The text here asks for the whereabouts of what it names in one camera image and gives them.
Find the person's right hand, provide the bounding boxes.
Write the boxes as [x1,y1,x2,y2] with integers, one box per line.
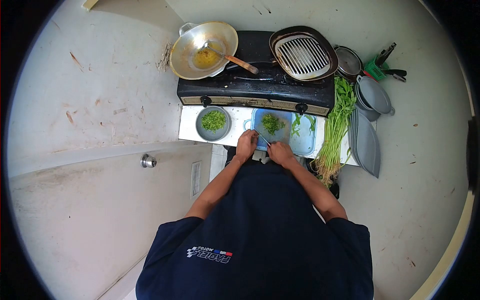
[267,142,297,168]

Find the person's left hand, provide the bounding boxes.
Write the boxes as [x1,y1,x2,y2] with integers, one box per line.
[234,129,260,164]

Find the person's left fingers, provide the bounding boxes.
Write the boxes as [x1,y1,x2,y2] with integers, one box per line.
[245,129,260,149]

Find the small kitchen knife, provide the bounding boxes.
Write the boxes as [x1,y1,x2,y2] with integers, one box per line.
[254,129,271,147]

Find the pile of chopped greens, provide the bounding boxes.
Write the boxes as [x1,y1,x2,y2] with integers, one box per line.
[261,113,286,136]

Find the blue plastic cutting board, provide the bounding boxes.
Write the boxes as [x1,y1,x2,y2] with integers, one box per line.
[243,108,318,157]

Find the green vegetable stalks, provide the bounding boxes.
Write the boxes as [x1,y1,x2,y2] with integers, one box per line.
[291,113,317,138]

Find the grey round bowl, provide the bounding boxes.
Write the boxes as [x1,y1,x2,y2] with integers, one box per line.
[195,106,232,143]

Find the chopped greens in bowl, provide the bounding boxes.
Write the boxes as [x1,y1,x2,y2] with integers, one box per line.
[201,110,227,134]

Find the black two-burner gas stove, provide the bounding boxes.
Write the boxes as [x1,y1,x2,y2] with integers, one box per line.
[176,31,336,117]

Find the bundle of water spinach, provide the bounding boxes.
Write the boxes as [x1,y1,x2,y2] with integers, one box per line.
[311,76,358,187]

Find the person's body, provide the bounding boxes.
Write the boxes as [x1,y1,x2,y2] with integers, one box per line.
[136,147,374,300]

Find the yellow cooking oil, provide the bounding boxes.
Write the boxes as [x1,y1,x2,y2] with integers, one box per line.
[193,46,226,70]

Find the stack of grey plates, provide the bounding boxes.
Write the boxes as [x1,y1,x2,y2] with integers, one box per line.
[347,108,382,179]

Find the dark square grill pan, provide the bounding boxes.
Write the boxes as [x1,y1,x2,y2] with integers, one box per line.
[268,25,340,82]

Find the round metal door knob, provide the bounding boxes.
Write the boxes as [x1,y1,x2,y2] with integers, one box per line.
[140,153,158,169]

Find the steel wok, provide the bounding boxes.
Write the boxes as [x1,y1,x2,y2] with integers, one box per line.
[169,21,239,81]

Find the stack of grey bowls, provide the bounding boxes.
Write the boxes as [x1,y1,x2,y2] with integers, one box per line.
[354,74,396,122]

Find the steel pot with lid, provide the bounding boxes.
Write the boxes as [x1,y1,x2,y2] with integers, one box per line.
[333,44,365,82]

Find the green plastic basket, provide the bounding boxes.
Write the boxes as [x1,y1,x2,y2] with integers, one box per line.
[364,56,389,81]

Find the grey door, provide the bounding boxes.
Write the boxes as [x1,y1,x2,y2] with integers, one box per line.
[7,142,214,300]

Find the wooden-handled metal spatula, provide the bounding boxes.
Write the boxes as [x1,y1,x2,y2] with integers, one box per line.
[202,40,260,75]

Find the black-handled kitchen utensils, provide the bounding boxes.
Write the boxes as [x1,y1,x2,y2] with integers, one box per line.
[375,42,408,83]

